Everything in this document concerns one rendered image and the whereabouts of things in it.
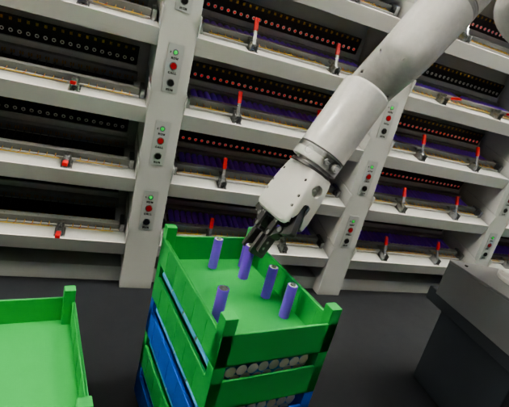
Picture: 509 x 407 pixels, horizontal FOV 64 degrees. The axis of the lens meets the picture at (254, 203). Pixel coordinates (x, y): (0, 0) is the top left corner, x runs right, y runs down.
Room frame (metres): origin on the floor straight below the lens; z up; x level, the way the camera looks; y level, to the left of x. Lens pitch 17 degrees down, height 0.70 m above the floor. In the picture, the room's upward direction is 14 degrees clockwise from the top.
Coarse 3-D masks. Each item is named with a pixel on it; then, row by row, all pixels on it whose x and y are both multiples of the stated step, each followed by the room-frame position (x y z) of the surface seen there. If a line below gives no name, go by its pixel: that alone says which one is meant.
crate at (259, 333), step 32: (160, 256) 0.70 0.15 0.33; (192, 256) 0.74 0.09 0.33; (224, 256) 0.77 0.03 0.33; (256, 256) 0.78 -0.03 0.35; (192, 288) 0.55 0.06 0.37; (256, 288) 0.69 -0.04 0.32; (192, 320) 0.53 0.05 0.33; (224, 320) 0.45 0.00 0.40; (256, 320) 0.58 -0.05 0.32; (288, 320) 0.61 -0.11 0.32; (320, 320) 0.56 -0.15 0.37; (224, 352) 0.46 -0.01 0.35; (256, 352) 0.48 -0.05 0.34; (288, 352) 0.51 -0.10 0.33; (320, 352) 0.55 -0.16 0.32
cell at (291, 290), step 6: (288, 288) 0.61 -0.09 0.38; (294, 288) 0.61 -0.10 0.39; (288, 294) 0.61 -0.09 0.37; (294, 294) 0.61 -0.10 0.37; (288, 300) 0.61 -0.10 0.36; (282, 306) 0.61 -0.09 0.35; (288, 306) 0.61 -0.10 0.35; (282, 312) 0.61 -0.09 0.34; (288, 312) 0.61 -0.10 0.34; (282, 318) 0.61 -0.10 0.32
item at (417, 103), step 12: (444, 84) 1.65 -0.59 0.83; (408, 96) 1.38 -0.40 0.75; (420, 96) 1.44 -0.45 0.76; (480, 96) 1.73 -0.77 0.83; (408, 108) 1.40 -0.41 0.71; (420, 108) 1.42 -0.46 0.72; (432, 108) 1.43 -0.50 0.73; (444, 108) 1.45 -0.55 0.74; (456, 108) 1.47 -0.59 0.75; (504, 108) 1.75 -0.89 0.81; (456, 120) 1.48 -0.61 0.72; (468, 120) 1.50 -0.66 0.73; (480, 120) 1.52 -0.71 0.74; (492, 120) 1.54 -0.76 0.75; (504, 120) 1.59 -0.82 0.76; (504, 132) 1.58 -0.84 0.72
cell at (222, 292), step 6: (222, 288) 0.54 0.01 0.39; (228, 288) 0.55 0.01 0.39; (216, 294) 0.55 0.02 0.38; (222, 294) 0.54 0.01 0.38; (228, 294) 0.54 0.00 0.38; (216, 300) 0.54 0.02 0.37; (222, 300) 0.54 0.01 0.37; (216, 306) 0.54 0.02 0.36; (222, 306) 0.54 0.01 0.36; (216, 312) 0.54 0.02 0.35; (216, 318) 0.54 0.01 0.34
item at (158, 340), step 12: (156, 324) 0.66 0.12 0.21; (156, 336) 0.65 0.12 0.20; (156, 348) 0.64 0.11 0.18; (168, 348) 0.60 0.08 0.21; (168, 360) 0.58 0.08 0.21; (168, 372) 0.57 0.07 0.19; (180, 372) 0.60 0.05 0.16; (168, 384) 0.56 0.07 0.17; (180, 384) 0.52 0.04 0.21; (180, 396) 0.51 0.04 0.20; (300, 396) 0.55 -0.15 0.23
